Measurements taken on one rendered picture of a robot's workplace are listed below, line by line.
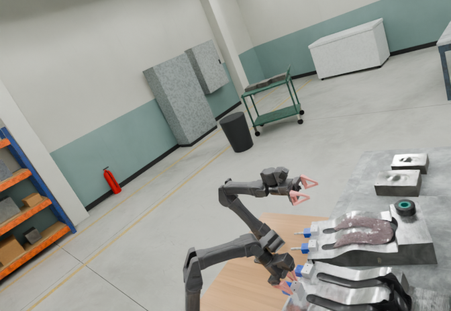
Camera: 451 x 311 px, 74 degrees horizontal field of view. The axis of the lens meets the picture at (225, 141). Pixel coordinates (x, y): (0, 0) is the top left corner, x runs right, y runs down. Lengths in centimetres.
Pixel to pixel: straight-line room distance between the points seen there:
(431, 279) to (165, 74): 607
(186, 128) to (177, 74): 124
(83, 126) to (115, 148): 74
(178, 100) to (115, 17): 217
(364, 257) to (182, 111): 580
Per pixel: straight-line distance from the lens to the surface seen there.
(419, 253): 146
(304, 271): 139
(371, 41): 743
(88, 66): 663
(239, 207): 159
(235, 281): 166
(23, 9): 665
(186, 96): 696
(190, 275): 117
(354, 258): 148
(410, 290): 134
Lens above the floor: 189
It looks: 18 degrees down
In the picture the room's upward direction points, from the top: 24 degrees counter-clockwise
